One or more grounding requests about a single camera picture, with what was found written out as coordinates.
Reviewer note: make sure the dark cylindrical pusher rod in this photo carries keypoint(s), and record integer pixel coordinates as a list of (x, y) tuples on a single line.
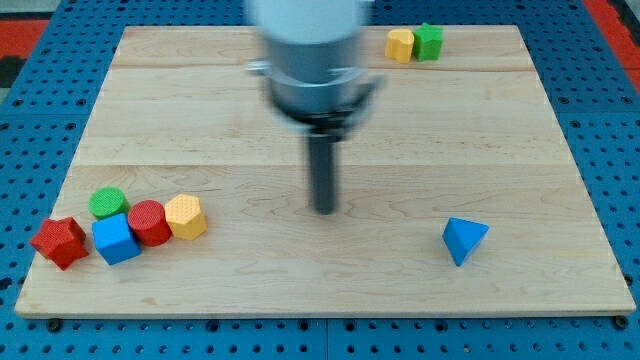
[(322, 173)]

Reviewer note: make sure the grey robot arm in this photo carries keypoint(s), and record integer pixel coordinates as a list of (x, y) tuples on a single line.
[(315, 77)]

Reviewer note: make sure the yellow hexagon block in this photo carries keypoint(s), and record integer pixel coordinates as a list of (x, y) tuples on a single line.
[(185, 216)]

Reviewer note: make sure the blue triangle block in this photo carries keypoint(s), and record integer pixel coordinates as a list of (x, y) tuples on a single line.
[(462, 237)]

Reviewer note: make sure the yellow heart block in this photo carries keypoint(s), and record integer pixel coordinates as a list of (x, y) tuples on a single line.
[(399, 45)]

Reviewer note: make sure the wooden board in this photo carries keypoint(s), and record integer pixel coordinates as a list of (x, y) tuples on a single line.
[(471, 135)]

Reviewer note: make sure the green star block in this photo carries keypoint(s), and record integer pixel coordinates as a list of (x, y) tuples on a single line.
[(428, 40)]

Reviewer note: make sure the red cylinder block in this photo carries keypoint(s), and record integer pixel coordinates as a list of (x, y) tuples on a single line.
[(148, 222)]

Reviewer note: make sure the green cylinder block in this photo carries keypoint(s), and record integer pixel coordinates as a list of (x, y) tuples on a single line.
[(108, 201)]

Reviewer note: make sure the blue cube block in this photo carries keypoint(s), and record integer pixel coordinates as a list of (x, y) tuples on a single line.
[(114, 240)]

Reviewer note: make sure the red star block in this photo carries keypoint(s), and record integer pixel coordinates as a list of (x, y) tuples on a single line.
[(61, 241)]

